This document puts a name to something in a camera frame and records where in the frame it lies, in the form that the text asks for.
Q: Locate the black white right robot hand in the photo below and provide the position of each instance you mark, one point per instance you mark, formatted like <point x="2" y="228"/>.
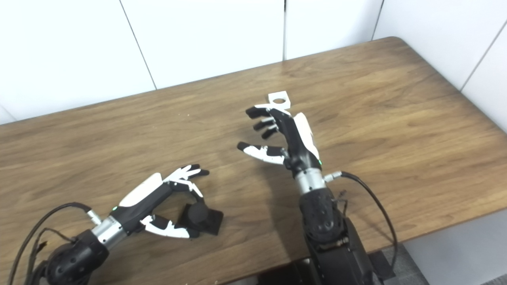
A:
<point x="301" y="146"/>

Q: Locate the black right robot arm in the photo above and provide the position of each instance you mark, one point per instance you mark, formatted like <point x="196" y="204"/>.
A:
<point x="321" y="221"/>

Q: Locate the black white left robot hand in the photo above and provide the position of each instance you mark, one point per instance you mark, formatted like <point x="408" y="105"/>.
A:
<point x="142" y="194"/>

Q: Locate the black peg with square base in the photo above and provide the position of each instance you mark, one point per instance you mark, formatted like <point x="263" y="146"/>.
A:
<point x="210" y="221"/>

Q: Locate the white square piece with hole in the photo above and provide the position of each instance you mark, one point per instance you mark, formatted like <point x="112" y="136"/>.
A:
<point x="287" y="105"/>

